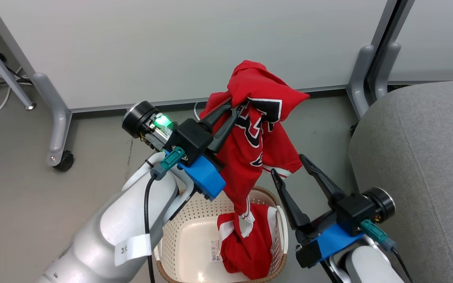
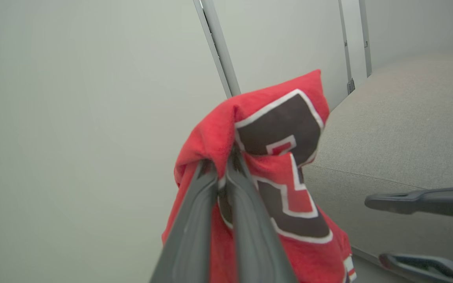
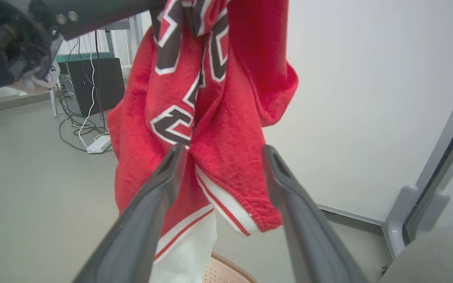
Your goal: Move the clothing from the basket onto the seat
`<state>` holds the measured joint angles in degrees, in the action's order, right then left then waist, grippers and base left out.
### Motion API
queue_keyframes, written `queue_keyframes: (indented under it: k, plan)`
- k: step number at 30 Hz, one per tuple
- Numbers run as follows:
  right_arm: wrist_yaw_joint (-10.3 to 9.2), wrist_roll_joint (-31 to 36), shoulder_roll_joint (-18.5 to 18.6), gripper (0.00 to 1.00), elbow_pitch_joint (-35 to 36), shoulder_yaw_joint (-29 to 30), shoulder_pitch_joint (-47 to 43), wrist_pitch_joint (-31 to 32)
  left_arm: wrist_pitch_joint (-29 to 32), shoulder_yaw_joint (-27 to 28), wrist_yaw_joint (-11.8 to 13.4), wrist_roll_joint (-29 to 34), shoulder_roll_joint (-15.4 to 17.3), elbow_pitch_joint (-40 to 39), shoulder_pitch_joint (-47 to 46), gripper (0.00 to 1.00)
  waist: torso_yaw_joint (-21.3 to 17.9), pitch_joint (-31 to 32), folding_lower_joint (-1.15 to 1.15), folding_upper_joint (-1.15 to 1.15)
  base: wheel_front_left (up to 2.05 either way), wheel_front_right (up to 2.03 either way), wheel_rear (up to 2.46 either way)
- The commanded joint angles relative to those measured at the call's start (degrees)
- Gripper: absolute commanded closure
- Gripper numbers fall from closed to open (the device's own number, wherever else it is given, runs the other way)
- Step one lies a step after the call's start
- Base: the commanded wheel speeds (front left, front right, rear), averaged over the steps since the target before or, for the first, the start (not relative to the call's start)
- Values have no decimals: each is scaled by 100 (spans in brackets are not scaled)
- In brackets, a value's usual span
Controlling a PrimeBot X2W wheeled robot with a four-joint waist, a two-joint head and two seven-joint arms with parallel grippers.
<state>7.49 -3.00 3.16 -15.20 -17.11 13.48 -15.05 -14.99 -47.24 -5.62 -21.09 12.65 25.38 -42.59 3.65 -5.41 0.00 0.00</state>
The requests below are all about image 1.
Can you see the red sports jersey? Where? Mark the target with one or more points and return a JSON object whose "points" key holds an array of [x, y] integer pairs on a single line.
{"points": [[238, 165]]}

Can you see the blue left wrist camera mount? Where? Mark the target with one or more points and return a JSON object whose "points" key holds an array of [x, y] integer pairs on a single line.
{"points": [[203, 175]]}

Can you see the wide white partition panel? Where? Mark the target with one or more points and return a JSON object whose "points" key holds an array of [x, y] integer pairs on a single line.
{"points": [[171, 47]]}

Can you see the paper label in basket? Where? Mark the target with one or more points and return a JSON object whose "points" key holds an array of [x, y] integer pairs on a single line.
{"points": [[215, 250]]}

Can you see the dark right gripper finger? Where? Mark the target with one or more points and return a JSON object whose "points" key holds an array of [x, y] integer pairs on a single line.
{"points": [[291, 208], [323, 181]]}

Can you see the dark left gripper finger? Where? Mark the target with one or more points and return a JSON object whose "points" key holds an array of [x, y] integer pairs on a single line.
{"points": [[215, 114], [226, 131]]}

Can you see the grey fabric sofa seat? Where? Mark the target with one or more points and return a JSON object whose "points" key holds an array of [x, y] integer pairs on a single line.
{"points": [[427, 157]]}

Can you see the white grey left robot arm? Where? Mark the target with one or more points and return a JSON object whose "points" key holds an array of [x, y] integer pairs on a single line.
{"points": [[104, 224]]}

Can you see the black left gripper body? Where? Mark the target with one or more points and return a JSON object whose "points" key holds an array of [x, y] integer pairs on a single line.
{"points": [[189, 139]]}

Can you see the black caster wheel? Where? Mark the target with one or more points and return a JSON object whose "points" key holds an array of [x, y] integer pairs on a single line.
{"points": [[66, 161]]}

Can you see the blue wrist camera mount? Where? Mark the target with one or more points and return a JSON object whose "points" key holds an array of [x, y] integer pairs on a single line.
{"points": [[338, 239], [203, 175]]}

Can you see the cream perforated laundry basket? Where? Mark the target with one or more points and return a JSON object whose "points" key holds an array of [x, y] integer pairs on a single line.
{"points": [[189, 236]]}

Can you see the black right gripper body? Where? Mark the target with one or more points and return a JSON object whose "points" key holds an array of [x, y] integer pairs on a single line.
{"points": [[352, 210]]}

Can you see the narrow white partition panel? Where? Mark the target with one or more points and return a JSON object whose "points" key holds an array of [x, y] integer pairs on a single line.
{"points": [[439, 39]]}

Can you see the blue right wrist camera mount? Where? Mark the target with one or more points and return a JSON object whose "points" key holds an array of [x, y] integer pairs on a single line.
{"points": [[338, 239]]}

